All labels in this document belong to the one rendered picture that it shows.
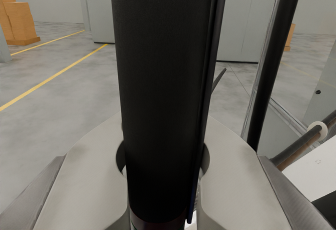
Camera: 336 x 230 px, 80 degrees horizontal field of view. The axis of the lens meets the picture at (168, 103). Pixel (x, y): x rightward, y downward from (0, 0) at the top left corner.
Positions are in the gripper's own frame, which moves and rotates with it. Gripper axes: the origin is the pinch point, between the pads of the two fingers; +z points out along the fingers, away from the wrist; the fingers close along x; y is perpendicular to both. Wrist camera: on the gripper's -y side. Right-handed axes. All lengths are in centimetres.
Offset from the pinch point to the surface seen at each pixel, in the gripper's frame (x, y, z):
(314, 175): 32.4, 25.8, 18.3
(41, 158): -124, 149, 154
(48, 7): -629, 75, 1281
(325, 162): 34.5, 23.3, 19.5
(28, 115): -185, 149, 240
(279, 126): 70, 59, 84
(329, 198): 19.3, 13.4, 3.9
